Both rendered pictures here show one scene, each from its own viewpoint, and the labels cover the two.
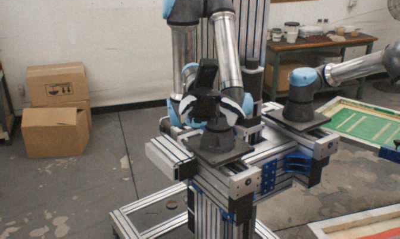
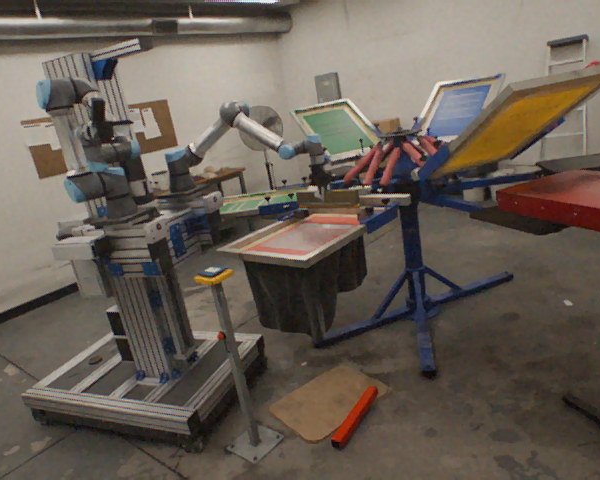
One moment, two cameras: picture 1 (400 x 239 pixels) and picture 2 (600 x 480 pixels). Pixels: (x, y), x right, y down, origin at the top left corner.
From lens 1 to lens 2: 116 cm
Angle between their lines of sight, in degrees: 29
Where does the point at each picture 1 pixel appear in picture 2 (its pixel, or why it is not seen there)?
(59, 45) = not seen: outside the picture
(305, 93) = (181, 164)
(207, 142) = (113, 210)
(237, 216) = (160, 265)
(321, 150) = (209, 203)
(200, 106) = (101, 129)
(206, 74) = (98, 108)
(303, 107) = (184, 177)
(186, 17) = (63, 101)
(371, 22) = (235, 159)
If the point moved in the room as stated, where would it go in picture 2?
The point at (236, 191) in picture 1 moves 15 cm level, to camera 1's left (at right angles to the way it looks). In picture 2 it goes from (151, 235) to (118, 245)
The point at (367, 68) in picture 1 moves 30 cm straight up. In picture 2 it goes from (216, 131) to (204, 75)
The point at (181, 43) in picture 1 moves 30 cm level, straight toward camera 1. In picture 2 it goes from (64, 124) to (78, 119)
